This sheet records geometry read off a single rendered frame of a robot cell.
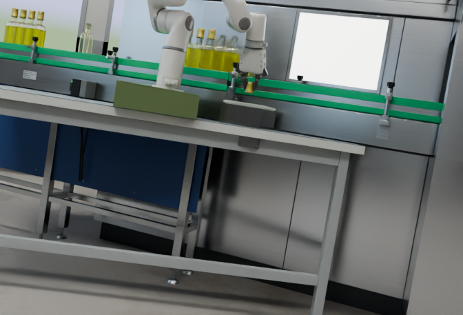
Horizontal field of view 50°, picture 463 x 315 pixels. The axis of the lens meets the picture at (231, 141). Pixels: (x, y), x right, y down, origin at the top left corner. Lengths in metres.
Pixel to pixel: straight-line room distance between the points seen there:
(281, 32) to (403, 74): 0.58
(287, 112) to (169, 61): 0.57
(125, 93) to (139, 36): 0.91
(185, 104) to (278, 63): 0.70
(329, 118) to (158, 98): 0.74
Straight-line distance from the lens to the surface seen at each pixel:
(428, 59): 2.36
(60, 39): 5.42
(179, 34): 1.95
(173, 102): 1.84
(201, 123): 1.88
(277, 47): 2.41
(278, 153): 1.97
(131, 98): 1.85
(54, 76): 2.60
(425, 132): 2.12
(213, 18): 2.53
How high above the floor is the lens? 0.80
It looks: 3 degrees down
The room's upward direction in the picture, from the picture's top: 9 degrees clockwise
